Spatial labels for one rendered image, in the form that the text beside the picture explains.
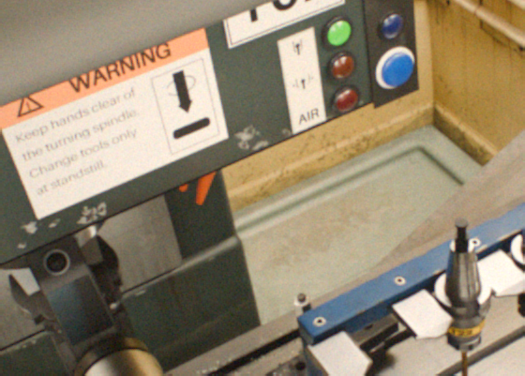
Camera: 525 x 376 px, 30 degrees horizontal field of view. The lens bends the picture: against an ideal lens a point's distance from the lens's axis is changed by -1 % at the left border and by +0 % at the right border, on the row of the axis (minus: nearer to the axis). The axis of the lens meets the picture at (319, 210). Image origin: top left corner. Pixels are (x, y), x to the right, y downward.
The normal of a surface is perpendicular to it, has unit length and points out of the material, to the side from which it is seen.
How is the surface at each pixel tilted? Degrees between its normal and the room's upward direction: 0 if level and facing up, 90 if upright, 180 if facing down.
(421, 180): 0
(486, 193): 24
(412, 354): 0
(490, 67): 90
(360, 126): 90
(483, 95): 90
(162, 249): 90
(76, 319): 62
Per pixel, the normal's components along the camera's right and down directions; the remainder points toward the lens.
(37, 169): 0.49, 0.53
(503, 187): -0.46, -0.51
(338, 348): -0.11, -0.75
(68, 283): 0.35, 0.13
